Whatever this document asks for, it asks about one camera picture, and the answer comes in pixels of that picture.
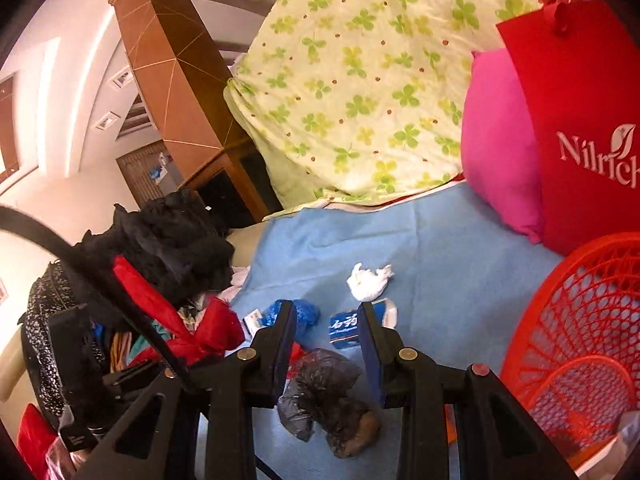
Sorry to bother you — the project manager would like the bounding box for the blue white medicine box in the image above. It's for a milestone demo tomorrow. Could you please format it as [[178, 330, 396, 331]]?
[[329, 298, 398, 350]]

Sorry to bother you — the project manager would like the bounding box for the blue plastic bag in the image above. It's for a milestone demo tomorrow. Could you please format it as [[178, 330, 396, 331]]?
[[260, 299, 320, 344]]

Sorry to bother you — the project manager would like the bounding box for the white tissue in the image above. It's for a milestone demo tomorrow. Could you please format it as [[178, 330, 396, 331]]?
[[346, 262, 394, 302]]

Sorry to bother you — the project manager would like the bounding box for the red cloth garment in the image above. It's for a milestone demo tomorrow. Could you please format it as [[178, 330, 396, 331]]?
[[112, 253, 246, 366]]

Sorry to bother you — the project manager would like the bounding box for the grey black plastic bag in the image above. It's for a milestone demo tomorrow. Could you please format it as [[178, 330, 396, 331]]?
[[277, 349, 381, 460]]

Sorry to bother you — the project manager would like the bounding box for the light blue bed blanket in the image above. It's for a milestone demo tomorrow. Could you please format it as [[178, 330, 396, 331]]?
[[196, 181, 566, 480]]

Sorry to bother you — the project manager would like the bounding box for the black fluffy garment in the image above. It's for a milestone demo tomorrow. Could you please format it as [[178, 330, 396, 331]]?
[[75, 190, 234, 307]]

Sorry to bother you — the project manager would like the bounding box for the red plastic mesh basket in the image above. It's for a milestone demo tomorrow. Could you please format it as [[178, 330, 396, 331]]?
[[500, 232, 639, 463]]

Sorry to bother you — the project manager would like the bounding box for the black white dotted garment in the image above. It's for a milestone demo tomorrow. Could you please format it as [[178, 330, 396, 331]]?
[[20, 260, 77, 430]]

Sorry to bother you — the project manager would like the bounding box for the clover print quilt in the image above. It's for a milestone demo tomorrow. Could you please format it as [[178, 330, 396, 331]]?
[[224, 0, 539, 209]]

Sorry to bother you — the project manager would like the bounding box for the brown wooden column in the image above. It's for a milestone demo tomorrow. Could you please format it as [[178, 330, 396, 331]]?
[[110, 0, 282, 226]]

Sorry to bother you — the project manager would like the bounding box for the red Nilrich paper bag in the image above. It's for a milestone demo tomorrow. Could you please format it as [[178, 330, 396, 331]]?
[[497, 0, 640, 255]]

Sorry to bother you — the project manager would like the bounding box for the black cable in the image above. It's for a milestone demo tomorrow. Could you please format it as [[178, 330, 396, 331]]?
[[0, 204, 199, 394]]

